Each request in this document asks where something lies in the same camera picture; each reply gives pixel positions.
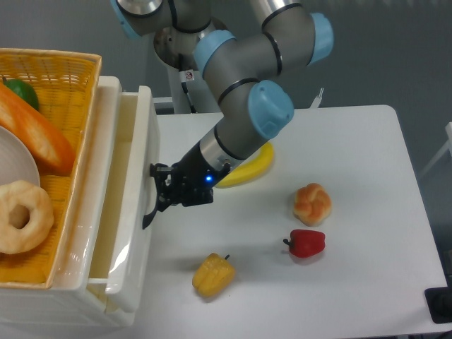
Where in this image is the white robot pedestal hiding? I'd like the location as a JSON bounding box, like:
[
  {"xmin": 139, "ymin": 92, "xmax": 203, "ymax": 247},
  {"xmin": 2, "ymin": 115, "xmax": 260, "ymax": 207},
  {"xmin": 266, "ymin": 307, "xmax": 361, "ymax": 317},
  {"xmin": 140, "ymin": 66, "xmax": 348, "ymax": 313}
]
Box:
[{"xmin": 153, "ymin": 17, "xmax": 233, "ymax": 114}]

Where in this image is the green pepper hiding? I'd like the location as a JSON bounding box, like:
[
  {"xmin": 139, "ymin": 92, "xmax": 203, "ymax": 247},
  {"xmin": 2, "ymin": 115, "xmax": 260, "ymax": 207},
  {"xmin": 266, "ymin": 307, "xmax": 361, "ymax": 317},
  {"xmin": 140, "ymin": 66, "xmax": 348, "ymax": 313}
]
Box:
[{"xmin": 2, "ymin": 77, "xmax": 40, "ymax": 111}]

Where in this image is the black device at edge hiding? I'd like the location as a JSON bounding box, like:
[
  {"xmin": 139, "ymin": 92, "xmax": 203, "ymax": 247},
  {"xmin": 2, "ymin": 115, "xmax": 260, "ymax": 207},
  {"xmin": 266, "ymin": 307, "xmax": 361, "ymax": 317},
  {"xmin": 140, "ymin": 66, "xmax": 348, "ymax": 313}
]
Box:
[{"xmin": 424, "ymin": 287, "xmax": 451, "ymax": 324}]

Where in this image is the yellow bell pepper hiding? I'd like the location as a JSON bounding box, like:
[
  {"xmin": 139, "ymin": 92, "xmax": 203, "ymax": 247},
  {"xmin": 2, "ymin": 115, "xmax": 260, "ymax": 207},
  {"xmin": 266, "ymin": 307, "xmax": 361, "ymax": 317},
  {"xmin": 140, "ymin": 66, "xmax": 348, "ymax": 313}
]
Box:
[{"xmin": 192, "ymin": 253, "xmax": 236, "ymax": 298}]

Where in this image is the white drawer cabinet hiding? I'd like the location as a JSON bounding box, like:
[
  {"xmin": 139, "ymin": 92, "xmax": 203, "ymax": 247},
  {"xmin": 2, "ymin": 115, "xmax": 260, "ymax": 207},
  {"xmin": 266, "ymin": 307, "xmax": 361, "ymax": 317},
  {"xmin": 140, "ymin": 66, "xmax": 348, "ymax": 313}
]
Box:
[{"xmin": 0, "ymin": 76, "xmax": 141, "ymax": 328}]

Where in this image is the yellow banana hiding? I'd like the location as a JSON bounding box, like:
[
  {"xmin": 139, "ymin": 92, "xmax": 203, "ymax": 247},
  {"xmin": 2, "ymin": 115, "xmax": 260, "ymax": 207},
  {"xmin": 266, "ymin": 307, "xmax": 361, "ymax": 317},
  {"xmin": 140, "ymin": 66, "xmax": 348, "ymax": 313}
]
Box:
[{"xmin": 216, "ymin": 142, "xmax": 274, "ymax": 189}]

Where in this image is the orange baguette bread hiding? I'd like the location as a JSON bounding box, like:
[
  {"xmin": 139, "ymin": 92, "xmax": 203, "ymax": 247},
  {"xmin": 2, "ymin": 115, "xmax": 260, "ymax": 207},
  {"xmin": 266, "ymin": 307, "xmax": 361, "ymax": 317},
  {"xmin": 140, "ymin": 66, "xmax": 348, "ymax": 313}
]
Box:
[{"xmin": 1, "ymin": 84, "xmax": 76, "ymax": 177}]

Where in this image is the knotted bread roll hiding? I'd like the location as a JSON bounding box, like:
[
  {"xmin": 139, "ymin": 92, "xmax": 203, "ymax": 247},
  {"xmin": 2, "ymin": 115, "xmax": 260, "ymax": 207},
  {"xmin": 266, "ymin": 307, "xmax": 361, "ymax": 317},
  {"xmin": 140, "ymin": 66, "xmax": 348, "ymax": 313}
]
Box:
[{"xmin": 292, "ymin": 183, "xmax": 333, "ymax": 227}]

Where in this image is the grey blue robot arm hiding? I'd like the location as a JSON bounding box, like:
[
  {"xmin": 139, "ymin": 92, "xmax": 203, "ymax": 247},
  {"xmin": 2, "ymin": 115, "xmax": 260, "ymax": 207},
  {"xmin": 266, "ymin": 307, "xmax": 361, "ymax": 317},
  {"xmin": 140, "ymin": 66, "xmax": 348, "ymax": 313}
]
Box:
[{"xmin": 111, "ymin": 1, "xmax": 334, "ymax": 227}]

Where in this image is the white table bracket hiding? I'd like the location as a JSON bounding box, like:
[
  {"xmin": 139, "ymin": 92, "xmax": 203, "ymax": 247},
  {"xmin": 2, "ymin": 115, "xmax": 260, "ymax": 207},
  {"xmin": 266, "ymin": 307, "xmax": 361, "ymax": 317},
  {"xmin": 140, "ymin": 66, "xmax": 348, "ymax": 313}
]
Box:
[{"xmin": 310, "ymin": 88, "xmax": 324, "ymax": 109}]

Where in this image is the yellow woven basket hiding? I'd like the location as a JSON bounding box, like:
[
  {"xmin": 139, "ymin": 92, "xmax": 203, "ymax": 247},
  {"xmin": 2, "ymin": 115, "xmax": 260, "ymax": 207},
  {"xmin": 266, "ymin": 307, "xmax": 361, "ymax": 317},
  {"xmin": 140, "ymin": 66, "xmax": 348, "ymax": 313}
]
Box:
[{"xmin": 1, "ymin": 48, "xmax": 102, "ymax": 290}]

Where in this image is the red bell pepper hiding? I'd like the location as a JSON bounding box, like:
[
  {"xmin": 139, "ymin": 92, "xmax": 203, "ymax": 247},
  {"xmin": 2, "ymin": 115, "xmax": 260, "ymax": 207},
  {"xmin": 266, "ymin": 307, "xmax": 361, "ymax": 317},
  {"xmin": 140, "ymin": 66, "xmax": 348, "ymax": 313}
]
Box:
[{"xmin": 283, "ymin": 230, "xmax": 326, "ymax": 258}]

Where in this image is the white drawer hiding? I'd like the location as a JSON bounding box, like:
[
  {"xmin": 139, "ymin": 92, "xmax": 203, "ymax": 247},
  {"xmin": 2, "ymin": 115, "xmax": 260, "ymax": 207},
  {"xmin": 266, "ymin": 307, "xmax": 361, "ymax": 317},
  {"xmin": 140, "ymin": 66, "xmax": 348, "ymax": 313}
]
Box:
[{"xmin": 88, "ymin": 86, "xmax": 160, "ymax": 319}]

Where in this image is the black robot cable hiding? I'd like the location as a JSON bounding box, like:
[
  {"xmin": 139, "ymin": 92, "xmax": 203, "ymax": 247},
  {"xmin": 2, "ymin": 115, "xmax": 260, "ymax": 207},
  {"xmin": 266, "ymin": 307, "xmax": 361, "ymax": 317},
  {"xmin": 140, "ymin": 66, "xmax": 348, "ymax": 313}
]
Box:
[{"xmin": 178, "ymin": 52, "xmax": 197, "ymax": 114}]

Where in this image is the white plate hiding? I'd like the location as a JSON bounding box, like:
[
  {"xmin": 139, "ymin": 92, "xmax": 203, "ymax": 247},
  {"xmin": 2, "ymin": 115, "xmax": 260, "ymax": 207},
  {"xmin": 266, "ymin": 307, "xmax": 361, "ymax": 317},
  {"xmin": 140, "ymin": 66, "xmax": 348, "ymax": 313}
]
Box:
[{"xmin": 0, "ymin": 127, "xmax": 40, "ymax": 186}]

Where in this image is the beige bagel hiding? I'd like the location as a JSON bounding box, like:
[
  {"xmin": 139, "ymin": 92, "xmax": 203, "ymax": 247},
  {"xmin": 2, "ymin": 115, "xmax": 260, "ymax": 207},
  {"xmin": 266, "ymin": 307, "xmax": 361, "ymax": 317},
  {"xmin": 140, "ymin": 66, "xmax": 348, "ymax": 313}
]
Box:
[{"xmin": 1, "ymin": 180, "xmax": 54, "ymax": 254}]

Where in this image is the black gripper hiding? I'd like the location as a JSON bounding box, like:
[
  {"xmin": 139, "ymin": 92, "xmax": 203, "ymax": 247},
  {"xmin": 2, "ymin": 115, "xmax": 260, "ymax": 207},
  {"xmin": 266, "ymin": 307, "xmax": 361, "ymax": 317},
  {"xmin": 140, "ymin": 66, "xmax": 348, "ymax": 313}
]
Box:
[{"xmin": 142, "ymin": 143, "xmax": 231, "ymax": 230}]

